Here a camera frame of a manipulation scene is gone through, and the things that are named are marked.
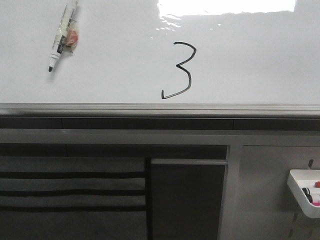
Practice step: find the black whiteboard marker with tape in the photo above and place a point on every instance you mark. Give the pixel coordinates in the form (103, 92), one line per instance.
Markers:
(67, 36)

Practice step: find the white whiteboard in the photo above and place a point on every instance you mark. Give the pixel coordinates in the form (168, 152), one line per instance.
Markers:
(164, 51)

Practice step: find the dark grey cabinet panel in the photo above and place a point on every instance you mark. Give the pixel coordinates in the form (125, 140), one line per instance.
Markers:
(187, 196)

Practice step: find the white pegboard panel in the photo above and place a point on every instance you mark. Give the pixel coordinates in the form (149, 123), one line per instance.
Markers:
(266, 208)

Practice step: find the grey fabric hanging organizer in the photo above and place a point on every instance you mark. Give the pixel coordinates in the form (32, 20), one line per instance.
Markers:
(74, 198)

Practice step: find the grey horizontal shelf beam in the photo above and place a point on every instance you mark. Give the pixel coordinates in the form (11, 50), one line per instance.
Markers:
(160, 137)

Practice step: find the black capped marker in tray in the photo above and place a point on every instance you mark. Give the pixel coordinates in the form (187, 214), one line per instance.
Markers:
(307, 193)

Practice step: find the red capped marker in tray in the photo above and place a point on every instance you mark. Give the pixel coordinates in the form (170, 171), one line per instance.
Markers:
(317, 184)

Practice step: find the aluminium whiteboard tray rail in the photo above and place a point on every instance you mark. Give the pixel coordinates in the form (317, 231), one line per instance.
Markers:
(160, 110)

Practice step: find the white plastic wall tray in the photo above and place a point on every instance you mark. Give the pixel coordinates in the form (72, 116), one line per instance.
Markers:
(305, 178)

